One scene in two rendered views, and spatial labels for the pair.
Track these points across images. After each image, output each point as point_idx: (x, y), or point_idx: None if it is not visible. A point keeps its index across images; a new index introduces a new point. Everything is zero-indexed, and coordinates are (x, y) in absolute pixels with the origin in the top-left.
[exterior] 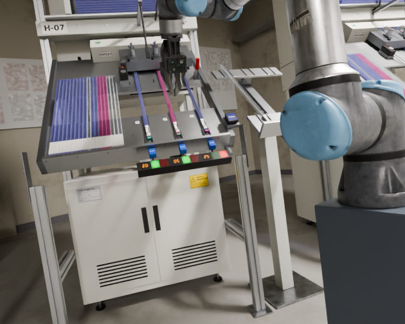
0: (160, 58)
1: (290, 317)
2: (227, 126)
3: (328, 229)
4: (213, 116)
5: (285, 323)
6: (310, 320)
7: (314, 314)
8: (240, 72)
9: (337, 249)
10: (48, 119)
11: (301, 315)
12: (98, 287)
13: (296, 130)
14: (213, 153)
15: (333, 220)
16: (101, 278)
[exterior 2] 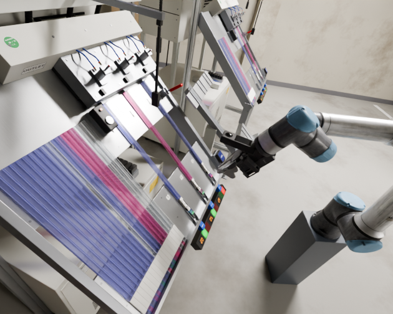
0: (132, 76)
1: (211, 233)
2: (219, 165)
3: (315, 246)
4: (202, 153)
5: (213, 239)
6: (219, 230)
7: (218, 225)
8: (199, 89)
9: (315, 250)
10: (85, 273)
11: (213, 229)
12: (93, 311)
13: (362, 248)
14: (219, 194)
15: (320, 244)
16: (96, 304)
